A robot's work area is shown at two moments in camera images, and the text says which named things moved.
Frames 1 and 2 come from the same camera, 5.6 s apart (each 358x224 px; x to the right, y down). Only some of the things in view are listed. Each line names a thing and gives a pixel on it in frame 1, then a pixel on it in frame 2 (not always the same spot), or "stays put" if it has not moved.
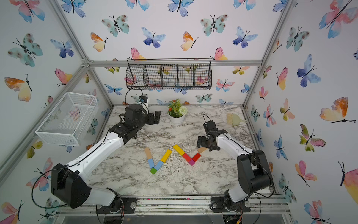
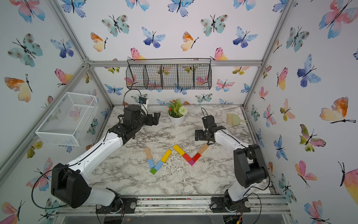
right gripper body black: (211, 147) -> (207, 132)
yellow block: (166, 156) stays put
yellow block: (179, 149) stays put
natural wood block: (202, 149) stays put
